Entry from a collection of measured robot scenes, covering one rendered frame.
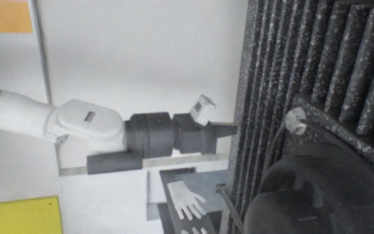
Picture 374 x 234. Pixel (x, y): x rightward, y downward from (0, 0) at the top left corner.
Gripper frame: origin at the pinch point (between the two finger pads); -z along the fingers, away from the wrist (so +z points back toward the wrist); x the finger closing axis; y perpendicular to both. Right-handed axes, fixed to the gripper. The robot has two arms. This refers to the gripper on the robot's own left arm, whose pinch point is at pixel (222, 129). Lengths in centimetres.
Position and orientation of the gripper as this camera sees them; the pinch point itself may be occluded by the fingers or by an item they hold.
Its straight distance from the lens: 65.5
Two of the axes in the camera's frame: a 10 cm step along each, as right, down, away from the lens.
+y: 0.4, -9.0, -4.4
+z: -9.7, 0.7, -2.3
